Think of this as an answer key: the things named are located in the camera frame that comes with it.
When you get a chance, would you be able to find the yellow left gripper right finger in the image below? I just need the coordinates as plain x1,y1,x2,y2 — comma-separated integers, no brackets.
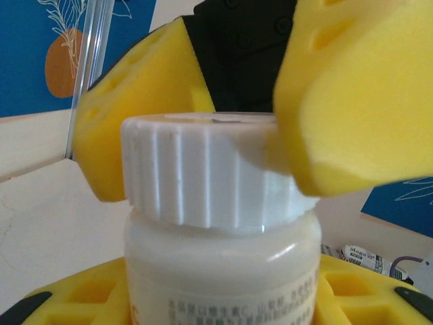
314,252,433,325

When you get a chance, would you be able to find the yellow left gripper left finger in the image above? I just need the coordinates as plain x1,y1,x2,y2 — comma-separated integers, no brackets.
19,256,132,325

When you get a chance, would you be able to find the white ribbed bottle cap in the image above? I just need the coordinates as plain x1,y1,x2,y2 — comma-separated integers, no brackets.
120,112,319,235

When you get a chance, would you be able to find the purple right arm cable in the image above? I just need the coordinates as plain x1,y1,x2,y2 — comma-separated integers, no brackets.
388,256,426,279

